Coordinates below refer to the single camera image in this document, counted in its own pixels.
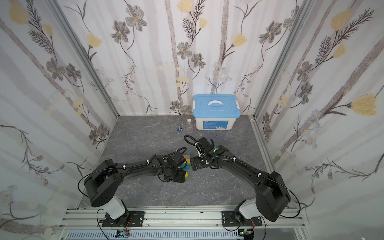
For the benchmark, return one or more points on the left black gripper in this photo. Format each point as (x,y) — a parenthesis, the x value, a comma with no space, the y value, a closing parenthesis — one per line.
(181,178)

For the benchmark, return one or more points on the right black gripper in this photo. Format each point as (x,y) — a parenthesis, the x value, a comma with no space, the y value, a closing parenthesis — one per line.
(196,163)

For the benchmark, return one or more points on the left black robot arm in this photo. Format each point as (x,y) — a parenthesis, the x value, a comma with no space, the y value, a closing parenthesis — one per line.
(101,184)

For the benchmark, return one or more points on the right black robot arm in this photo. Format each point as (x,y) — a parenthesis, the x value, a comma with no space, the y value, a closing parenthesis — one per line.
(272,195)

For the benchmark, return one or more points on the small clear corked bottle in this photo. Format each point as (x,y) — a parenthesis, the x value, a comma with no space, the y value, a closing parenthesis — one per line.
(190,127)

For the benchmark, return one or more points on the glass beaker blue liquid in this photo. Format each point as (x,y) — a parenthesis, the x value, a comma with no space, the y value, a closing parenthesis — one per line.
(179,125)

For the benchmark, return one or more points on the blue lid storage box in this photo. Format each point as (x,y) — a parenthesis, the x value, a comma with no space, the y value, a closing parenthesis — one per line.
(215,112)

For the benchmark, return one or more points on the small circuit board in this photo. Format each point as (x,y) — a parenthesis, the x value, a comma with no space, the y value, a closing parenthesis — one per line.
(123,234)

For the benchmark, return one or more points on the aluminium frame rail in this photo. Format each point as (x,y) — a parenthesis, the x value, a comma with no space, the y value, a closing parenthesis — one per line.
(172,217)

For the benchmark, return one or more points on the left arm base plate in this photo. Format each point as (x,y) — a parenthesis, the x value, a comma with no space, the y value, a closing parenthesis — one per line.
(129,219)

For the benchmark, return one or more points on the white slotted cable duct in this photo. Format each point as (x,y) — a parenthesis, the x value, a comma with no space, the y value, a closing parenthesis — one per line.
(155,235)

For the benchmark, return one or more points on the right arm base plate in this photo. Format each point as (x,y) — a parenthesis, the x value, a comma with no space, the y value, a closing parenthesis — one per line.
(230,219)

